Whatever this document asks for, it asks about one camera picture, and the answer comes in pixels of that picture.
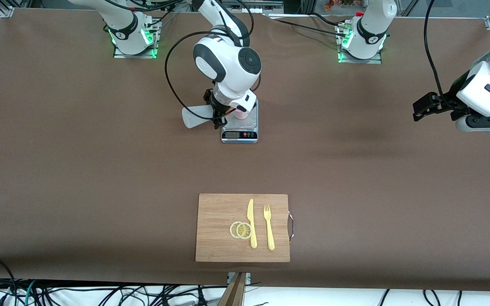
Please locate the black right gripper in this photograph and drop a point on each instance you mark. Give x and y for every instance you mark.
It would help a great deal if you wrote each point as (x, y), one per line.
(216, 103)

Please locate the pink plastic cup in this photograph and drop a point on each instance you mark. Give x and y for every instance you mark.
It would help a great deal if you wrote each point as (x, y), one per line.
(241, 114)

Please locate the yellow plastic knife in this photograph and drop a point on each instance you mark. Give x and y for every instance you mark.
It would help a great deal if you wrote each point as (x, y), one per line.
(253, 238)

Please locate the lemon slice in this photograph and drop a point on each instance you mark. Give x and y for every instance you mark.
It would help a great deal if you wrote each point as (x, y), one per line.
(244, 230)
(232, 230)

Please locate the orange background object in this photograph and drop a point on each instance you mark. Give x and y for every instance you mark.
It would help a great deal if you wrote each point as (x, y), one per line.
(329, 5)

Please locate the grey power strip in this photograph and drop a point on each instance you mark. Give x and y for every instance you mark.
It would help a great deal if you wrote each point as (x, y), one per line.
(251, 8)

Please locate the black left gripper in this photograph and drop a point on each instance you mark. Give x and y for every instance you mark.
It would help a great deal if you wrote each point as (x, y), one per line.
(452, 98)

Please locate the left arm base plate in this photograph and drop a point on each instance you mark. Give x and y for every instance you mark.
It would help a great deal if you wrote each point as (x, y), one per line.
(374, 61)

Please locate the wooden post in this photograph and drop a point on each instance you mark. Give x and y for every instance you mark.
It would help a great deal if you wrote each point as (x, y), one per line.
(234, 293)

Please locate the wooden cutting board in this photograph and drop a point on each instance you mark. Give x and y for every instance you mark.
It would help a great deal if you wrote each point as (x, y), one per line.
(219, 212)

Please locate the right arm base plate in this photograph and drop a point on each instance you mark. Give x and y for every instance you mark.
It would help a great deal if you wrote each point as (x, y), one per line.
(136, 56)

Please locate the metal table bracket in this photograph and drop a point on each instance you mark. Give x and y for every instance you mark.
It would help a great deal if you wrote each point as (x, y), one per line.
(248, 278)

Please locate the yellow plastic fork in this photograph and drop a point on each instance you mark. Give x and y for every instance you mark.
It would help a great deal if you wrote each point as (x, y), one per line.
(270, 238)

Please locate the translucent sauce bottle orange cap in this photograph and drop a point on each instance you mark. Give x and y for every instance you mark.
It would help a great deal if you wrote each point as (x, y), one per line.
(194, 117)

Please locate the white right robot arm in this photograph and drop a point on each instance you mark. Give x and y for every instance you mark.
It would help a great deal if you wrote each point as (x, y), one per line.
(228, 63)

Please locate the silver digital kitchen scale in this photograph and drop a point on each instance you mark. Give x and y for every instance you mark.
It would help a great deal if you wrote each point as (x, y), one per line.
(239, 135)

